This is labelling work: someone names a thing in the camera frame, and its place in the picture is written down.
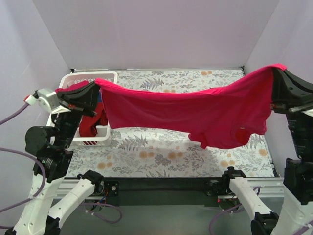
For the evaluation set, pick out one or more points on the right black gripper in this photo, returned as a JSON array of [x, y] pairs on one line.
[[291, 104]]

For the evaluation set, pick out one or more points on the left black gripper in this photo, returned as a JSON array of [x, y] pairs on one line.
[[74, 104]]

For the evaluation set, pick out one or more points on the bright pink t shirt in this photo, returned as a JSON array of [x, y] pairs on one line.
[[221, 117]]

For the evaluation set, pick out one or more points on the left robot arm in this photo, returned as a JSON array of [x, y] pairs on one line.
[[48, 147]]

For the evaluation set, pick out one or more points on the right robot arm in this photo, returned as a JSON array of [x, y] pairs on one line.
[[296, 216]]

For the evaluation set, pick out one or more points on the blue t shirt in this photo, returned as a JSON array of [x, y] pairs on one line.
[[99, 97]]

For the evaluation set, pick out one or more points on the pink t shirt in basket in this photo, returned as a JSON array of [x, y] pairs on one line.
[[73, 88]]

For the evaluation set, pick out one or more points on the dark red crumpled t shirt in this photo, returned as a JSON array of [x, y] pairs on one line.
[[87, 127]]

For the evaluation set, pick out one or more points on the white plastic laundry basket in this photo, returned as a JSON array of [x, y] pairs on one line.
[[97, 137]]

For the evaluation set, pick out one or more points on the floral patterned table mat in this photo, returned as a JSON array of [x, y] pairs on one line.
[[146, 152]]

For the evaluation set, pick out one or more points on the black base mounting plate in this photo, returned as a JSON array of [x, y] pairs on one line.
[[164, 191]]

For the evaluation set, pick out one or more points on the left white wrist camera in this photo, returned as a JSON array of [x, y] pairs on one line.
[[47, 100]]

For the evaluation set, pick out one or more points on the aluminium frame rail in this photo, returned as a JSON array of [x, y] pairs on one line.
[[271, 187]]

